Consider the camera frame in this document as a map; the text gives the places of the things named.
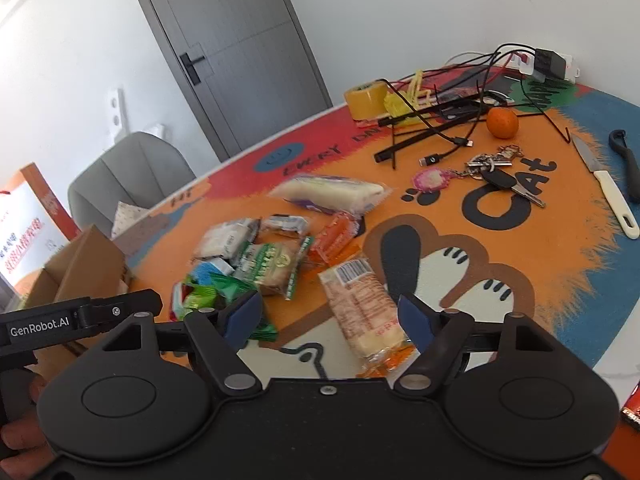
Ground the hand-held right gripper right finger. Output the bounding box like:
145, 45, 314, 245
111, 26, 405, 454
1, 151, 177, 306
392, 293, 559, 397

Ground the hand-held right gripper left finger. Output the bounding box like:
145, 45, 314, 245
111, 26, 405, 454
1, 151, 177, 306
100, 289, 266, 397

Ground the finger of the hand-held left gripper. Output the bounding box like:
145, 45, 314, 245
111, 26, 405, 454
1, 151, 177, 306
79, 288, 164, 333

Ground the large orange-print snack packet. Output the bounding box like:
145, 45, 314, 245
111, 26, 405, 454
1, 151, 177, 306
319, 257, 418, 380

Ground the green red snack packet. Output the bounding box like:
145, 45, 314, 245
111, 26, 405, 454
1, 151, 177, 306
171, 281, 221, 322

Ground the green white snack packet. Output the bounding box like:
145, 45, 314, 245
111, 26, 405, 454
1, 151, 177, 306
231, 239, 314, 302

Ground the cardboard box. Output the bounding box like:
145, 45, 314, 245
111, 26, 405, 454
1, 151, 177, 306
15, 224, 135, 372

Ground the white square snack packet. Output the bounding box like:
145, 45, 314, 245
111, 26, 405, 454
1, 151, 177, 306
194, 217, 262, 262

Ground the person's left hand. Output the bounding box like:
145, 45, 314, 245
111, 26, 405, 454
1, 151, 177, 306
0, 376, 52, 462

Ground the green foil snack packet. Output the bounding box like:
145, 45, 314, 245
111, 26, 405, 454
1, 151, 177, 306
207, 272, 279, 344

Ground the blue white snack packet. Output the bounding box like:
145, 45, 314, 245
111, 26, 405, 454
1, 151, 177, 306
191, 257, 236, 282

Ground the printed table mat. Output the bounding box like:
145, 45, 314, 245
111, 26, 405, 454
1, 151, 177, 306
122, 79, 640, 381

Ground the patterned beige cushion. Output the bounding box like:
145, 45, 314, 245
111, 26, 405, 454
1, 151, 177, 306
110, 200, 152, 239

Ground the small clear snack packet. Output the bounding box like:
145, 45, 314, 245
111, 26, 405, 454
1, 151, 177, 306
260, 214, 311, 237

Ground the white orange paper bag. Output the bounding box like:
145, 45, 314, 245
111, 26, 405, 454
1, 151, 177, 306
0, 162, 82, 292

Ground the orange snack packet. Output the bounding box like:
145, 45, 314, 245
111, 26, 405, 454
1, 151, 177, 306
306, 211, 364, 267

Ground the grey chair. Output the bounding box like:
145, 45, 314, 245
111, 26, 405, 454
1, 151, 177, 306
67, 131, 197, 227

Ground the long white bread packet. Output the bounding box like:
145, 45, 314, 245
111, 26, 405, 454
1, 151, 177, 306
269, 174, 392, 214

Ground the black car key bunch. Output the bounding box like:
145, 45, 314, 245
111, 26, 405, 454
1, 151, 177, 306
464, 144, 547, 209

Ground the thin black rod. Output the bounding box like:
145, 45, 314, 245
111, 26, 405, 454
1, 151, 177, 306
374, 126, 472, 164

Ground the flat black bar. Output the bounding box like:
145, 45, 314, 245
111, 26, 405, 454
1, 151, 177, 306
378, 101, 490, 129

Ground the tangerine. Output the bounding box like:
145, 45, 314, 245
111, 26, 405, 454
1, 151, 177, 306
485, 106, 519, 140

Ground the brown packing tape roll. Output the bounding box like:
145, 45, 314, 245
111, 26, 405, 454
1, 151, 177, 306
343, 80, 392, 124

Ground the yellow plastic clip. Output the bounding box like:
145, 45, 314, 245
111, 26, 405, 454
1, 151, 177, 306
384, 71, 437, 127

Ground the dark flat case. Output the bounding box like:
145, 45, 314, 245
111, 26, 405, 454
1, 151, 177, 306
434, 66, 517, 107

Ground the grey door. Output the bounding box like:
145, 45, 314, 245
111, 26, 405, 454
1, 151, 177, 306
122, 0, 334, 164

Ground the black peeler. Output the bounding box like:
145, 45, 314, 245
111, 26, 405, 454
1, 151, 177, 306
607, 129, 640, 187

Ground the white power strip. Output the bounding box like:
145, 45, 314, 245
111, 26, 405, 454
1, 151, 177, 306
509, 49, 582, 87

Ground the black charger plug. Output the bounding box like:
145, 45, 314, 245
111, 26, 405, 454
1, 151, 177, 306
531, 48, 567, 82

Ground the pink keychain charm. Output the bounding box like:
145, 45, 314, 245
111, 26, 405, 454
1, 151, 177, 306
411, 167, 455, 194

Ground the black charging cable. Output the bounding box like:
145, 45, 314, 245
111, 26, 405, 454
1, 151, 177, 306
375, 44, 577, 170

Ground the white wall socket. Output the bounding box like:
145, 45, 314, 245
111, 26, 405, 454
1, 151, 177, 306
106, 88, 126, 142

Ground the white-handled knife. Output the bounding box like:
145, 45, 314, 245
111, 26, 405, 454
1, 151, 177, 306
570, 132, 640, 239

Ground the black door handle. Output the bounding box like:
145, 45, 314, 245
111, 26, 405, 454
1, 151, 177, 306
178, 52, 207, 86

